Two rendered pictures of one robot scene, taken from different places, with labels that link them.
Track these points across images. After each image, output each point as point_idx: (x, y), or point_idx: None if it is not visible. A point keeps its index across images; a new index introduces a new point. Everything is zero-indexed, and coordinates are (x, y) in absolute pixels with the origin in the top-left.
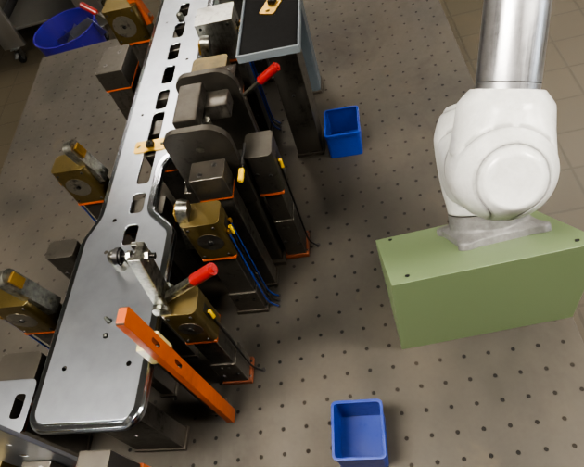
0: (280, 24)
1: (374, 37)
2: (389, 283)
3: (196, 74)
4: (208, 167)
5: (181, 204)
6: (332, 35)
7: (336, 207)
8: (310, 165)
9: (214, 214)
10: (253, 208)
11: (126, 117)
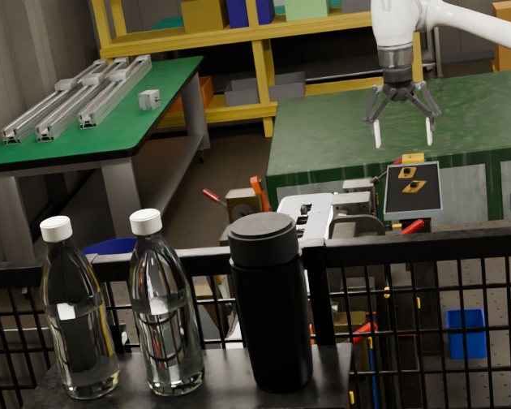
0: (422, 199)
1: (496, 269)
2: None
3: (349, 217)
4: (358, 281)
5: (332, 303)
6: (449, 265)
7: (457, 397)
8: (426, 363)
9: (360, 319)
10: (383, 348)
11: (231, 292)
